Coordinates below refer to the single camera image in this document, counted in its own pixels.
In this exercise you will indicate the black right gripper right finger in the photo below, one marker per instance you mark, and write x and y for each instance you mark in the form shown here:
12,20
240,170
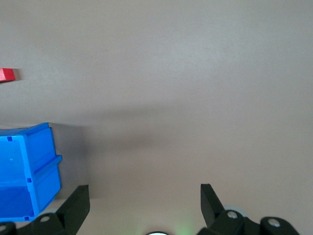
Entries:
220,220

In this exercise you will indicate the blue plastic storage bin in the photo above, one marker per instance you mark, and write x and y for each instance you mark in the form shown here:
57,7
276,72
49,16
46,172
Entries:
27,171

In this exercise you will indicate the brown table mat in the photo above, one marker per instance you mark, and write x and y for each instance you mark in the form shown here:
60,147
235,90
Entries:
171,73

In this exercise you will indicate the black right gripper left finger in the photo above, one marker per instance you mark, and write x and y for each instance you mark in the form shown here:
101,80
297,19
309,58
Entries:
63,218

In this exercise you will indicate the red cube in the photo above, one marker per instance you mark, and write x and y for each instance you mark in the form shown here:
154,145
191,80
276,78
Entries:
7,75

